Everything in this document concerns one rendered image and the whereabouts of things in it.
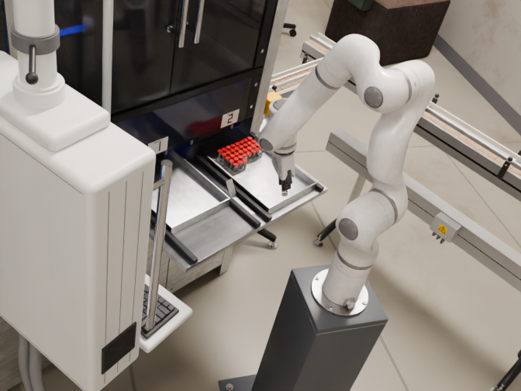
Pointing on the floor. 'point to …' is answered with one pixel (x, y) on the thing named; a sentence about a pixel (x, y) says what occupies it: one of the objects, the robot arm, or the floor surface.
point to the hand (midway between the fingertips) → (284, 181)
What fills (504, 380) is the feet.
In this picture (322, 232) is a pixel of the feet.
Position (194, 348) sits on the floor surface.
